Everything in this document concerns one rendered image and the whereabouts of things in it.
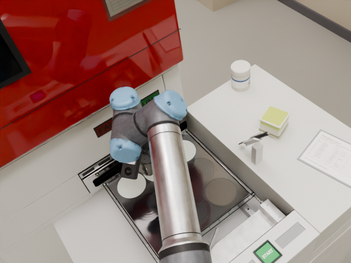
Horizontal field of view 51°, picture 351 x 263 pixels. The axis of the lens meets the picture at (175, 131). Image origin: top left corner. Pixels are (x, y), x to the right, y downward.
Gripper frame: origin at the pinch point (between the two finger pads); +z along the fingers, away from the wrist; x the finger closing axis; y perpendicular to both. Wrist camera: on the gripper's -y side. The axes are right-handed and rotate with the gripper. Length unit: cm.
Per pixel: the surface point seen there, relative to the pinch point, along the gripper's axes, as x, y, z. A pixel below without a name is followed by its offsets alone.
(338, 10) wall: -79, 211, 77
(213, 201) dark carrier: -21.8, -2.6, 6.6
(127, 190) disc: 7.9, -3.3, 6.5
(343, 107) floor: -83, 127, 96
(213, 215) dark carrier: -22.5, -7.6, 6.5
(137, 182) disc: 5.2, 0.4, 6.6
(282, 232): -43.1, -12.5, 0.6
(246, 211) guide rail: -32.0, -1.9, 11.6
